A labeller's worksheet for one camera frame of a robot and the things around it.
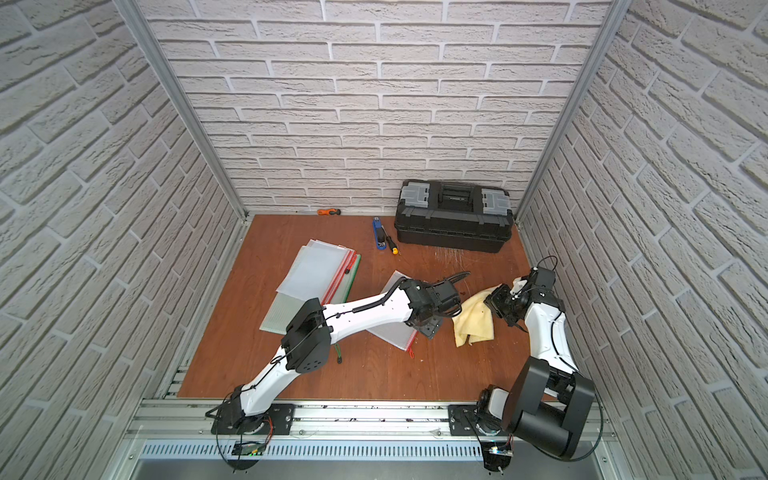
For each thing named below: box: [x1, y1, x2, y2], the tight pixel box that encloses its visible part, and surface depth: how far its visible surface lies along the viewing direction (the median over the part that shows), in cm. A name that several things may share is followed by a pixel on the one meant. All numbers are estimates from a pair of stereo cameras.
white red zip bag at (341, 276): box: [322, 245, 357, 304], surface depth 103 cm
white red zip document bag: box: [276, 239, 356, 305], surface depth 105 cm
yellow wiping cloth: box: [452, 284, 501, 348], surface depth 85 cm
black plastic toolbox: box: [394, 179, 515, 253], surface depth 102 cm
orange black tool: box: [317, 208, 341, 216], surface depth 124 cm
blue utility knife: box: [373, 216, 387, 250], surface depth 115 cm
